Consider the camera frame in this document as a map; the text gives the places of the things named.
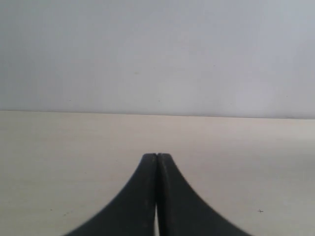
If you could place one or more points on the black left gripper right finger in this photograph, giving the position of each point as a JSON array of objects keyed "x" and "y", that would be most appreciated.
[{"x": 180, "y": 210}]

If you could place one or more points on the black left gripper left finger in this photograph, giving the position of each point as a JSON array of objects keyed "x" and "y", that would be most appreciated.
[{"x": 132, "y": 211}]

